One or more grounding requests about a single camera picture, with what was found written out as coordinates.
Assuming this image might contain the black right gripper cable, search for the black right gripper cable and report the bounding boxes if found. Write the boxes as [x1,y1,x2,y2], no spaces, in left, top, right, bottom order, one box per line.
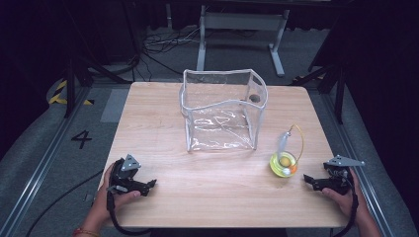
[331,193,360,237]

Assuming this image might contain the person's left hand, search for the person's left hand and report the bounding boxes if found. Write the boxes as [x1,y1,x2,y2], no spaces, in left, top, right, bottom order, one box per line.
[90,162,142,221]

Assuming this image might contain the person's right hand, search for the person's right hand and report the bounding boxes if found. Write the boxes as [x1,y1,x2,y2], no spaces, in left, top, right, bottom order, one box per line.
[321,169,368,219]

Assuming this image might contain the orange bead bracelet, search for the orange bead bracelet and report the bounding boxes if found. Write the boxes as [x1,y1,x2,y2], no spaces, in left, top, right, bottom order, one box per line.
[72,227,101,237]

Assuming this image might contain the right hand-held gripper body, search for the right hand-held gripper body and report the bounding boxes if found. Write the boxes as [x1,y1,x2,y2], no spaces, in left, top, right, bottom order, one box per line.
[321,154,366,196]

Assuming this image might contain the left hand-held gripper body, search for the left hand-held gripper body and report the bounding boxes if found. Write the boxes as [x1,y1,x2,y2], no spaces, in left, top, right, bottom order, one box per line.
[108,153,146,198]

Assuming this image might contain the clear plastic bag white trim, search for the clear plastic bag white trim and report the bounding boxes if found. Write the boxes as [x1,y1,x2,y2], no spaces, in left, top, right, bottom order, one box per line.
[179,68,269,153]

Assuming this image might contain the yellow black hazard tape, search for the yellow black hazard tape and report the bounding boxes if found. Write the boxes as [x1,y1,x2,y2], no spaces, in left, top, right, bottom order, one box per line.
[47,79,96,107]

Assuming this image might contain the yellow clear round toy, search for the yellow clear round toy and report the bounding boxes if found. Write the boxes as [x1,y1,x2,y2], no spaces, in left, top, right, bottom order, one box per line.
[269,123,304,179]

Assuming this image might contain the aluminium floor rail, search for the aluminium floor rail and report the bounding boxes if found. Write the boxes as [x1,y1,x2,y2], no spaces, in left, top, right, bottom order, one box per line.
[0,86,94,237]
[319,92,397,237]

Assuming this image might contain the bundle of floor cables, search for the bundle of floor cables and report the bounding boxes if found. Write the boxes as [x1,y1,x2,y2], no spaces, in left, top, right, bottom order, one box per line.
[140,27,201,55]

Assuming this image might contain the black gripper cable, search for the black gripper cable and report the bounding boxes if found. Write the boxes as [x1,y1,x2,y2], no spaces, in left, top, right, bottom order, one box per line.
[331,193,360,237]
[105,190,153,237]

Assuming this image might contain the thin black floor cable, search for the thin black floor cable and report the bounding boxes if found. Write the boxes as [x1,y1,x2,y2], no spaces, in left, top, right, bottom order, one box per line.
[25,168,106,237]

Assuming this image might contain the grey metal table frame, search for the grey metal table frame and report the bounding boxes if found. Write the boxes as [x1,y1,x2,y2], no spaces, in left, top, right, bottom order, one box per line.
[196,4,292,78]

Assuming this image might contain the black tripod stand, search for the black tripod stand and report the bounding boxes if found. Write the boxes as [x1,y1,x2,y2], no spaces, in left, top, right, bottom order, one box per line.
[292,62,348,125]
[62,53,133,119]

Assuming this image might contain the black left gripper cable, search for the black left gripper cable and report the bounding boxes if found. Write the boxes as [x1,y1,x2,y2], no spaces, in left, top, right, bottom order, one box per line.
[105,190,153,237]

